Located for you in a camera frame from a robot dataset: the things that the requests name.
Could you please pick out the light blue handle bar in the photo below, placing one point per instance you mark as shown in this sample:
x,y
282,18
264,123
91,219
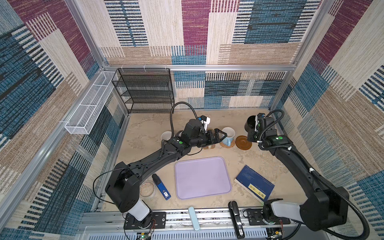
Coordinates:
x,y
194,219

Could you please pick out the black mug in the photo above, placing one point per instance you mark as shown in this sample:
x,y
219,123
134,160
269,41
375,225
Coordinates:
x,y
250,125

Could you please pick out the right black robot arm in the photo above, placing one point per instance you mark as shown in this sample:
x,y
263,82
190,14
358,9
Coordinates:
x,y
326,205

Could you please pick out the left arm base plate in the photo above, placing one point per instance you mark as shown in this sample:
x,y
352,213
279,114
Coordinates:
x,y
155,220

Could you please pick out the clear tape roll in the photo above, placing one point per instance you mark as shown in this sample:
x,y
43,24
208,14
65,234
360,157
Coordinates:
x,y
147,190

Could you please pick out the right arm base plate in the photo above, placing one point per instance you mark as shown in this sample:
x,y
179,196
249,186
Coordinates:
x,y
255,218

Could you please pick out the beige ceramic mug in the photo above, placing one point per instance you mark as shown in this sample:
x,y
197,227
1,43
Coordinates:
x,y
211,146

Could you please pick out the black wire shelf rack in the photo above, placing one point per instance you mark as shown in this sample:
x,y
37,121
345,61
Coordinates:
x,y
145,90

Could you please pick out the woven rattan round coaster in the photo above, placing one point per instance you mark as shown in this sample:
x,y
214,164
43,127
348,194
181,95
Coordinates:
x,y
228,143

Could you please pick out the black stapler on rail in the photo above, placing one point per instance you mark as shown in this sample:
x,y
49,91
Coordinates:
x,y
236,219

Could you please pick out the white mug blue handle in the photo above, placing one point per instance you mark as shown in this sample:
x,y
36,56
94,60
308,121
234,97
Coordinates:
x,y
230,132

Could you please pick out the white wire mesh basket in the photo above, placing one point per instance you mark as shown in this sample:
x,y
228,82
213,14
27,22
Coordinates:
x,y
87,112

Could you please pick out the small brown wooden coaster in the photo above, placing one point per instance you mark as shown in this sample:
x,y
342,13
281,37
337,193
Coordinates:
x,y
242,143

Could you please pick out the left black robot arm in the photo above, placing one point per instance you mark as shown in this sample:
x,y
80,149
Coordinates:
x,y
123,186

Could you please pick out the blue hardcover book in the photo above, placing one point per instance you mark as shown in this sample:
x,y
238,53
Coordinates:
x,y
257,185

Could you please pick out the lavender plastic tray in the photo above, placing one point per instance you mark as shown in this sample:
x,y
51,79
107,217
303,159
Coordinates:
x,y
202,178

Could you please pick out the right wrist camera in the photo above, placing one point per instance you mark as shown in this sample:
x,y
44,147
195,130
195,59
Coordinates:
x,y
260,122

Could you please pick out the blue black stapler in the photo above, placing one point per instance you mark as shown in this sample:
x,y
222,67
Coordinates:
x,y
160,185

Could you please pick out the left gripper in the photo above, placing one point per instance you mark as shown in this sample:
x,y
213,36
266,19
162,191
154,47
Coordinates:
x,y
215,139

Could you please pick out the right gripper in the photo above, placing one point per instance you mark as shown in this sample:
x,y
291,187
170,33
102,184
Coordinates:
x,y
250,137

